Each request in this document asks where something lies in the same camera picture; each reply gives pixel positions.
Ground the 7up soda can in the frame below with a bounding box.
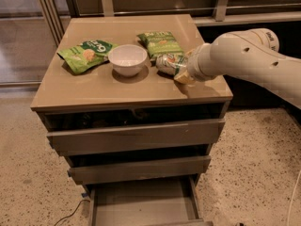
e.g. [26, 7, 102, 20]
[155, 54, 187, 76]

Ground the open bottom drawer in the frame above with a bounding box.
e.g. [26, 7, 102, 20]
[88, 176, 214, 226]

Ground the metal railing frame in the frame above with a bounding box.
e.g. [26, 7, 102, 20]
[38, 0, 301, 41]

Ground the white cable at right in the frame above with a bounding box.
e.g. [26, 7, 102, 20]
[285, 169, 301, 226]

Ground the left green chip bag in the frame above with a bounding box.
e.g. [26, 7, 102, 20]
[57, 40, 117, 74]

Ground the top drawer front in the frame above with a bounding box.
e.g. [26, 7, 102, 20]
[47, 119, 225, 156]

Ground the middle drawer front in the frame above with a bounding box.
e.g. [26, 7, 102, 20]
[69, 155, 211, 185]

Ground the green chip bag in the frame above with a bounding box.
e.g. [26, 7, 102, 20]
[57, 40, 117, 74]
[137, 31, 184, 61]

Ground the white bowl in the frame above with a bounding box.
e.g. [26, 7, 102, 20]
[108, 44, 148, 77]

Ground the taupe drawer cabinet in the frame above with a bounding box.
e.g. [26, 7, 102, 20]
[30, 13, 234, 226]

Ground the black floor cable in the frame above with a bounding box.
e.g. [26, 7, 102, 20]
[53, 199, 91, 226]

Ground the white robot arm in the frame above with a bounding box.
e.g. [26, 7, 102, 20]
[175, 28, 301, 108]

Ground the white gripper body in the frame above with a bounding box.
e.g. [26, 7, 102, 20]
[187, 43, 215, 81]

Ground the right green chip bag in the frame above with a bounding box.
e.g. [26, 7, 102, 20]
[137, 31, 184, 61]

